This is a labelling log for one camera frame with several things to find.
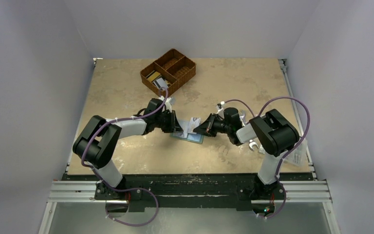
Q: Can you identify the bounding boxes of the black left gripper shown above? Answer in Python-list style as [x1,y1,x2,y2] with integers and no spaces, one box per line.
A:
[154,110,183,133]

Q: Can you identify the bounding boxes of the white VIP credit card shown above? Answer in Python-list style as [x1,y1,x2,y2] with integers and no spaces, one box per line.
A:
[187,117,201,134]

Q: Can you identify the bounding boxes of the teal card holder wallet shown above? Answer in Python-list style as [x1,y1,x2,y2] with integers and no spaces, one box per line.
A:
[170,120,204,144]

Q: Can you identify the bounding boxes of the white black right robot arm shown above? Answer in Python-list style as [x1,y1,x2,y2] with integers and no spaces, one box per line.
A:
[193,107,300,198]

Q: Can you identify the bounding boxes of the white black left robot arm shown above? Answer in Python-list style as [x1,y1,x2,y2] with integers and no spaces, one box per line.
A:
[72,97,183,199]

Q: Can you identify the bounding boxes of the gold white card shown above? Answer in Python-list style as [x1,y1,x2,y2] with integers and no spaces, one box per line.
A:
[146,71,162,82]

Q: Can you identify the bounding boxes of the silver wrench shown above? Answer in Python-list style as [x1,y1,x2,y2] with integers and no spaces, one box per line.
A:
[236,110,259,152]

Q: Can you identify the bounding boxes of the brown woven divided basket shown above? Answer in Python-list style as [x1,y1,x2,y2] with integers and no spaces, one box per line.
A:
[140,48,197,95]

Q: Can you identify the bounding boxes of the clear plastic box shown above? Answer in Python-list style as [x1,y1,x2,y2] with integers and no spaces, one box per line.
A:
[258,138,308,168]

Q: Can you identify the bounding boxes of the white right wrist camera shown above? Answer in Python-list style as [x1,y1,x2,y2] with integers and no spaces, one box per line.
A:
[216,101,225,118]

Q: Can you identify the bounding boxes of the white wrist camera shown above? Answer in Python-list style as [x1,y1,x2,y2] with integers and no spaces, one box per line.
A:
[165,97,175,105]
[216,101,225,118]

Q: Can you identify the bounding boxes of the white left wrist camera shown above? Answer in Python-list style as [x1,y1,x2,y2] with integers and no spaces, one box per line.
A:
[165,97,175,105]

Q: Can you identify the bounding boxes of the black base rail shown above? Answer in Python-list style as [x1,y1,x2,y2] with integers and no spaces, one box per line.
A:
[61,173,314,214]

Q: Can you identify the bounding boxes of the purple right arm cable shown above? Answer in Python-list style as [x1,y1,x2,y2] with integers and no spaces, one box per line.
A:
[216,96,311,220]

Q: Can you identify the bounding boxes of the aluminium frame rail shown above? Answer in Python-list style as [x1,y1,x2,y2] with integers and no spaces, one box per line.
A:
[37,180,99,234]

